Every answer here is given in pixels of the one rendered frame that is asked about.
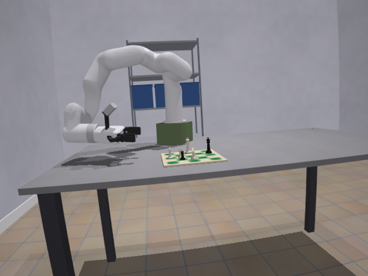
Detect green and cream chessboard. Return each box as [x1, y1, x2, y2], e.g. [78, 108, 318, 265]
[161, 149, 228, 168]

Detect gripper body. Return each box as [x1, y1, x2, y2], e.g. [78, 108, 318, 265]
[93, 124, 125, 144]

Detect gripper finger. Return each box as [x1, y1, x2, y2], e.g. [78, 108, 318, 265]
[107, 133, 136, 142]
[123, 127, 141, 135]

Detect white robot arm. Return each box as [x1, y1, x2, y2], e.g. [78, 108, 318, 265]
[62, 45, 192, 143]

